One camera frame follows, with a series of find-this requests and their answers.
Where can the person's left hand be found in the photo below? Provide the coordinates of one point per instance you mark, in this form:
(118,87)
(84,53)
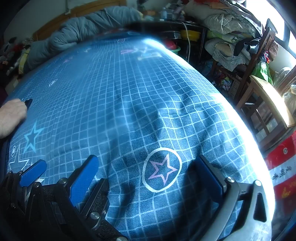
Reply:
(11,118)

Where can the yellow basin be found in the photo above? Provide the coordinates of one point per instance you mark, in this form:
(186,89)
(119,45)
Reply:
(190,34)

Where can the red and white box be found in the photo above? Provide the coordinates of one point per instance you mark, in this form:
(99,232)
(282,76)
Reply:
(284,166)

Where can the wooden headboard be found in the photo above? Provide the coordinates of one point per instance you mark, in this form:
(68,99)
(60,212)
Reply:
(69,12)

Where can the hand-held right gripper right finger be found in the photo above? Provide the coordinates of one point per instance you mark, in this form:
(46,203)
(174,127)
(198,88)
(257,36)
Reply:
(208,176)

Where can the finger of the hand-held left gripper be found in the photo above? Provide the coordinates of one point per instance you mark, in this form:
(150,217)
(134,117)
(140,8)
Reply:
(100,193)
(32,173)

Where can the red and green basin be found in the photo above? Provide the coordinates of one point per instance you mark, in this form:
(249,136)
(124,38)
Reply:
(173,47)

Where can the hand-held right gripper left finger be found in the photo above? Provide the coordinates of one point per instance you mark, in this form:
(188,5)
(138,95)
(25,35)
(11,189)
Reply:
(82,177)

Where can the green plastic bag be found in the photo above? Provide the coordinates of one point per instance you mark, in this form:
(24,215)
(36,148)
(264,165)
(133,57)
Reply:
(262,70)

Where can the light wooden cabinet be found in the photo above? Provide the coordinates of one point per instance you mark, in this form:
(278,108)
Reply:
(266,102)

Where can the pile of bedding and clothes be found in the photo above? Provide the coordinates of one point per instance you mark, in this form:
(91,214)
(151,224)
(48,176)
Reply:
(231,25)

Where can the pile of stuffed toys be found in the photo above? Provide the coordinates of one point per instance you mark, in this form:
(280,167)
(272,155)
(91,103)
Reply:
(13,55)

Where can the blue checkered star bed sheet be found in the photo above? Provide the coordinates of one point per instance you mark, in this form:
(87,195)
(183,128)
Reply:
(115,104)

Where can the dark cluttered table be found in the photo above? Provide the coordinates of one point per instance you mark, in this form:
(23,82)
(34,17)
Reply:
(196,46)

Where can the dark wooden chair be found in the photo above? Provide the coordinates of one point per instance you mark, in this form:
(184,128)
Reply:
(261,53)

